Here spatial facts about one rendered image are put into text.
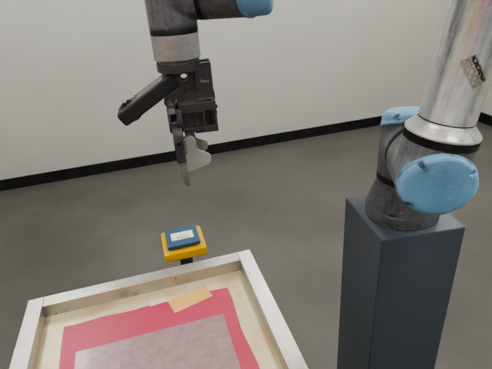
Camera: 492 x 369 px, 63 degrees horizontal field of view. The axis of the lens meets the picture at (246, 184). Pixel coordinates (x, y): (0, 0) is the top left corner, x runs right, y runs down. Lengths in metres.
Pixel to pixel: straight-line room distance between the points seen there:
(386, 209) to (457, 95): 0.30
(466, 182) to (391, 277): 0.30
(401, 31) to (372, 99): 0.77
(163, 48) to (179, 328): 0.64
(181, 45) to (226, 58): 3.48
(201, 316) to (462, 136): 0.69
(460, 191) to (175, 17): 0.50
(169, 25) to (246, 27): 3.51
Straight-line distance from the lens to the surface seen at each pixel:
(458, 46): 0.65
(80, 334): 1.08
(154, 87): 0.67
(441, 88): 0.66
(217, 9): 0.63
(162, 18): 0.64
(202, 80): 0.68
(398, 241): 0.85
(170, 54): 0.65
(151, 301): 1.09
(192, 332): 0.99
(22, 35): 4.07
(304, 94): 4.48
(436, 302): 1.02
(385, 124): 0.81
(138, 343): 1.01
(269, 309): 0.97
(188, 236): 1.27
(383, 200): 0.86
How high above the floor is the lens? 1.68
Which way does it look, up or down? 27 degrees down
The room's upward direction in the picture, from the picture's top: 4 degrees counter-clockwise
